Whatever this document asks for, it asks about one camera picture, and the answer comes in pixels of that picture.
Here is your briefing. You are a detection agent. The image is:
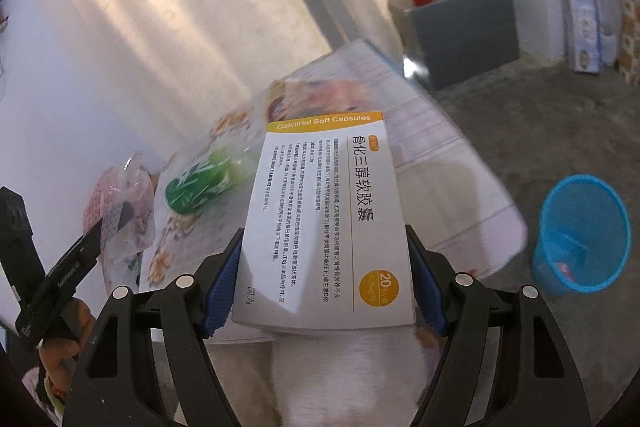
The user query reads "patterned rolled mat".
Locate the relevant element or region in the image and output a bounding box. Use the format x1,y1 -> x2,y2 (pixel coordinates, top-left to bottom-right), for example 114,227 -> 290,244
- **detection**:
612,0 -> 640,86

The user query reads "orange snack wrapper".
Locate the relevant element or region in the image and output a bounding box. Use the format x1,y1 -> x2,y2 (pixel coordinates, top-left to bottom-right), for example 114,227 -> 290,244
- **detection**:
267,77 -> 371,128

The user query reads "grey cabinet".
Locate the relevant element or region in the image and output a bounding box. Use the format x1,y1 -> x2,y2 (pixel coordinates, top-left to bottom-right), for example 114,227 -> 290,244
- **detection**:
387,0 -> 521,90

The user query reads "green printed cup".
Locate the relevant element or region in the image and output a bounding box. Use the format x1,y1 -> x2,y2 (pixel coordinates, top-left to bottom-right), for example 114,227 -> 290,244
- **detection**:
164,146 -> 256,215

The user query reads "person's left hand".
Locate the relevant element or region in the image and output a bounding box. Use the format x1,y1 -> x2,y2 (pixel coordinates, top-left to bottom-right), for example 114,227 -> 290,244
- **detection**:
39,298 -> 97,389

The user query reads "clear plastic bag pink print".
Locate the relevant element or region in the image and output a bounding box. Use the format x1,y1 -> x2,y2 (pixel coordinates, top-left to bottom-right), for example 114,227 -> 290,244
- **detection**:
95,152 -> 161,268

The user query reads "blue plastic wastebasket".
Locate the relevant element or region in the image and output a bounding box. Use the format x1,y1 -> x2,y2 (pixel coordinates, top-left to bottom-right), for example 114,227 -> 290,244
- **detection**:
531,174 -> 632,297

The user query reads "white and yellow medicine box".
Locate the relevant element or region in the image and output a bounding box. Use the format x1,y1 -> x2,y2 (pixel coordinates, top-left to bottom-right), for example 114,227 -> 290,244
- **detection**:
231,111 -> 417,333

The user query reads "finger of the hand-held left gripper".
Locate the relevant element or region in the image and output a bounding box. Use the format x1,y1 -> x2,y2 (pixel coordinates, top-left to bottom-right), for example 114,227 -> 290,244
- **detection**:
70,203 -> 134,269

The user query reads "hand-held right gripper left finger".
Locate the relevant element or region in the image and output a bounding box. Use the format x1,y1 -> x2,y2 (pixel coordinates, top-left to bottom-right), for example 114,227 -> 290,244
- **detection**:
61,227 -> 246,427

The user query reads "white and blue carton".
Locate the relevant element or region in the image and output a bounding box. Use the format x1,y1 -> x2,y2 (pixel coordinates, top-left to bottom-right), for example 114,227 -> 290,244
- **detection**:
557,0 -> 603,74

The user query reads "person's left forearm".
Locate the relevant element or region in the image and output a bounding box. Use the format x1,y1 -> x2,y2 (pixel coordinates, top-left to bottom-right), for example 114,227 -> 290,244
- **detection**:
20,364 -> 68,413

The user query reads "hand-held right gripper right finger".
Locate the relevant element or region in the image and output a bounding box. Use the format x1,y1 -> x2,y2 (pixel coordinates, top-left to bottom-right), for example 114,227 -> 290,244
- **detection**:
405,223 -> 592,427

